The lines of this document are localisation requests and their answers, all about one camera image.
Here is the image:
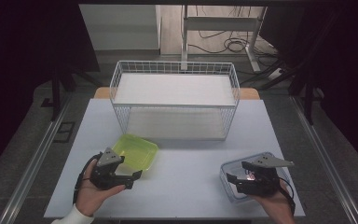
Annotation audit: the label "grey cabinet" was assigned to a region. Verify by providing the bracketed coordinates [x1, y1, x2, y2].
[78, 3, 163, 52]

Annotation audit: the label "green plastic container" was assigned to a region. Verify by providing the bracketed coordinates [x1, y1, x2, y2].
[111, 133, 159, 173]

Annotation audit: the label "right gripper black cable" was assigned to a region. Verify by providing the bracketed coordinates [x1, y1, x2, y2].
[278, 176, 296, 217]

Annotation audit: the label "dark curtain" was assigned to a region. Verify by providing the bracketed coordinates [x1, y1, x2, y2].
[0, 0, 101, 183]
[259, 0, 358, 180]

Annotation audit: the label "white wire rack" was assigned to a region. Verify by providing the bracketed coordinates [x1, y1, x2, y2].
[109, 60, 241, 142]

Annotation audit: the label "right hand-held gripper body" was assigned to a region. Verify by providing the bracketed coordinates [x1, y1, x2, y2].
[236, 155, 295, 198]

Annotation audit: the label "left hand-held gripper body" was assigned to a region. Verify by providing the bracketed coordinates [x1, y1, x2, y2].
[89, 147, 126, 190]

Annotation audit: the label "clear container with blue lid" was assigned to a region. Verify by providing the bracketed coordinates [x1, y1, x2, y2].
[219, 151, 294, 205]

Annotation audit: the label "black cables on floor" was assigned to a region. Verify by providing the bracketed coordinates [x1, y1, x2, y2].
[187, 5, 278, 60]

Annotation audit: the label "person's right hand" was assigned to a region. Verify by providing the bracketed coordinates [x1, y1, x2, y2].
[251, 180, 296, 224]

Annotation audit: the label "aluminium floor rail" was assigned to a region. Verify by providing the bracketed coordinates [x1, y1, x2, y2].
[0, 92, 73, 224]
[289, 94, 358, 224]

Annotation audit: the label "white power strip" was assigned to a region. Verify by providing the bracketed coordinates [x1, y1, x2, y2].
[267, 67, 285, 81]

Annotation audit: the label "black metal stand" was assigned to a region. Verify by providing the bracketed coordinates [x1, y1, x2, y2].
[41, 65, 104, 123]
[239, 8, 325, 126]

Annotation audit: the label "white metal desk frame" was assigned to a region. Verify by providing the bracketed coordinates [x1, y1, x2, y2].
[181, 4, 269, 74]

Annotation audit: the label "wooden table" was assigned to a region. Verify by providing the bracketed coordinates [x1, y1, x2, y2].
[93, 86, 261, 101]

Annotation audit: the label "person's left hand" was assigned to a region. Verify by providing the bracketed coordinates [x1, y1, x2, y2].
[75, 160, 127, 217]

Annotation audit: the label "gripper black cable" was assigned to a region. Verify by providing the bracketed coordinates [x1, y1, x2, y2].
[278, 176, 296, 217]
[73, 151, 103, 205]

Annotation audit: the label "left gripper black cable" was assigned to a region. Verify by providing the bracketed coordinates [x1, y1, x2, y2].
[73, 151, 103, 205]

